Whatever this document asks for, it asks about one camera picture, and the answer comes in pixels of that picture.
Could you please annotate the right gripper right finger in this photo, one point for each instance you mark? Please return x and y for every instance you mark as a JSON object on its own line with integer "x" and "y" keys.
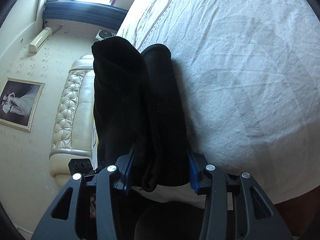
{"x": 236, "y": 207}

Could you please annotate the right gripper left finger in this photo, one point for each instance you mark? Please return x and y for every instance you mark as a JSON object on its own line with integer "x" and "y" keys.
{"x": 83, "y": 208}

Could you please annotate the black pants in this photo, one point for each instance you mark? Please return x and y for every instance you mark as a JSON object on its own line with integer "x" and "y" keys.
{"x": 137, "y": 105}

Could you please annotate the cream tufted leather headboard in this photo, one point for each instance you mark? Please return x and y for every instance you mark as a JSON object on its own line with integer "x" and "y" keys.
{"x": 74, "y": 133}

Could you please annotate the small white fan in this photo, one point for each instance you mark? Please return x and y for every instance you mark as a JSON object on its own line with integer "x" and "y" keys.
{"x": 104, "y": 34}

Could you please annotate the dark blue left curtain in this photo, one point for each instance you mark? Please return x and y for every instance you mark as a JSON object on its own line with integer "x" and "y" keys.
{"x": 102, "y": 15}

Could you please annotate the patterned white bed sheet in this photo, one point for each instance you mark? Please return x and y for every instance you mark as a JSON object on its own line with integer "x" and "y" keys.
{"x": 247, "y": 72}

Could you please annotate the framed wall picture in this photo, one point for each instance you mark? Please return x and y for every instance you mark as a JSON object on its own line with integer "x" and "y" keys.
{"x": 19, "y": 99}

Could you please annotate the white wall air conditioner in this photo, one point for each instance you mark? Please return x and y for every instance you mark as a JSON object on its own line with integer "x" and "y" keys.
{"x": 39, "y": 40}

